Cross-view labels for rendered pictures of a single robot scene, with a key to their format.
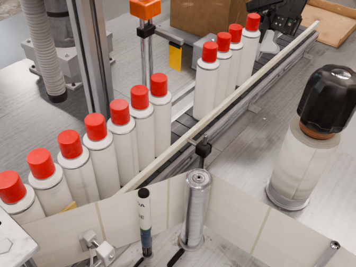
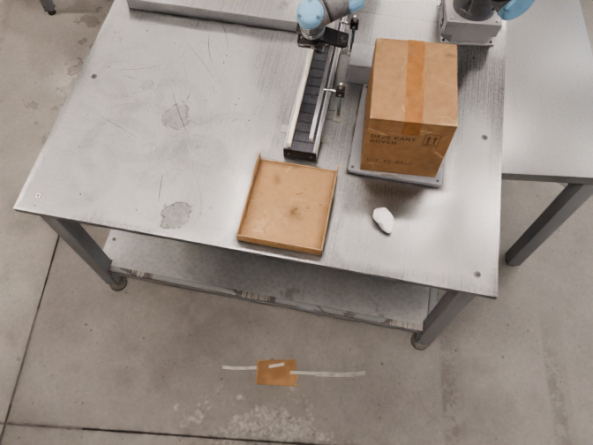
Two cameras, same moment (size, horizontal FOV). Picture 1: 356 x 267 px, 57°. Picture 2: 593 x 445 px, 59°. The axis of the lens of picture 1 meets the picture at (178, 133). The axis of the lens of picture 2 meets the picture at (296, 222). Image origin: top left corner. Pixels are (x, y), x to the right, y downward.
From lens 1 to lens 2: 2.37 m
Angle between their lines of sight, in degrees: 70
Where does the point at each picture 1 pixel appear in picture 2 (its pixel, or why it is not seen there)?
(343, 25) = (259, 214)
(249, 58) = not seen: hidden behind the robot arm
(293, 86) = (286, 81)
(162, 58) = not seen: hidden behind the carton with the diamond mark
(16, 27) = (564, 44)
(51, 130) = not seen: outside the picture
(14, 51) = (524, 18)
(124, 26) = (480, 92)
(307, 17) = (306, 210)
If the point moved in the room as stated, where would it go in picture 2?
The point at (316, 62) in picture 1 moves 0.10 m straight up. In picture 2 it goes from (275, 124) to (273, 105)
